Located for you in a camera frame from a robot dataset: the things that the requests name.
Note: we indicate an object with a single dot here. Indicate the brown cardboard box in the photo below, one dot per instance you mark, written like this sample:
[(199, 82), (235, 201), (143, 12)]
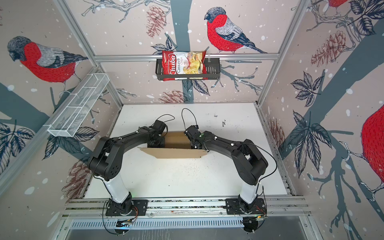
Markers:
[(177, 146)]

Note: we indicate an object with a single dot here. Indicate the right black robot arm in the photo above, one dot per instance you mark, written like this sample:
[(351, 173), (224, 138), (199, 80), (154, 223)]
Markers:
[(249, 162)]

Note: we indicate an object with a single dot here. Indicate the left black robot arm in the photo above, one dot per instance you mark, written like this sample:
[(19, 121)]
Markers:
[(107, 159)]

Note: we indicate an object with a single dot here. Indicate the red cassava chips bag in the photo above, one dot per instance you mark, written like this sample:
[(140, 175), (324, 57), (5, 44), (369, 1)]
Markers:
[(183, 63)]

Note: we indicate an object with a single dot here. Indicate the black wire basket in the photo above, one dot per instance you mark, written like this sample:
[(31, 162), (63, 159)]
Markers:
[(208, 70)]

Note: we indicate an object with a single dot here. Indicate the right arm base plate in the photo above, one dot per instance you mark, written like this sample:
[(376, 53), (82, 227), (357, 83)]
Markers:
[(237, 206)]

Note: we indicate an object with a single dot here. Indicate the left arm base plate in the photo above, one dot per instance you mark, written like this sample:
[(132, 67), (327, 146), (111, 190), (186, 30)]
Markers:
[(128, 208)]

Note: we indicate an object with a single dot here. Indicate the white wire mesh basket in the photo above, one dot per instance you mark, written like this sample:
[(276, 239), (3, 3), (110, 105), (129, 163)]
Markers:
[(72, 116)]

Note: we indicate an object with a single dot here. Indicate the aluminium mounting rail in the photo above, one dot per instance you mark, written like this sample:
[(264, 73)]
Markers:
[(275, 205)]

